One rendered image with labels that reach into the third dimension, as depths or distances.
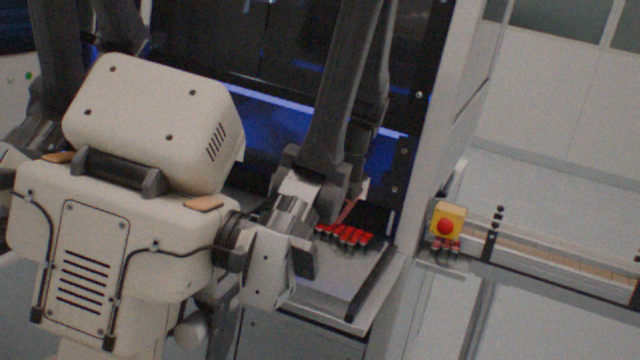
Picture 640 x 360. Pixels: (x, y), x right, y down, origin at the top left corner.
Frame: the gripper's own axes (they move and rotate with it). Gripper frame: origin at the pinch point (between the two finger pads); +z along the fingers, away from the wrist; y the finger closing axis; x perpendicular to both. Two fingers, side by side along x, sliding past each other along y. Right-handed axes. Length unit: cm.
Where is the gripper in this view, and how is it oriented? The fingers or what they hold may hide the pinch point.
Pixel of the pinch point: (337, 219)
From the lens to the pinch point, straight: 142.4
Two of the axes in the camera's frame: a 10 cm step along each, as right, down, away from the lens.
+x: -9.3, -2.8, 2.5
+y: 3.3, -2.8, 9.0
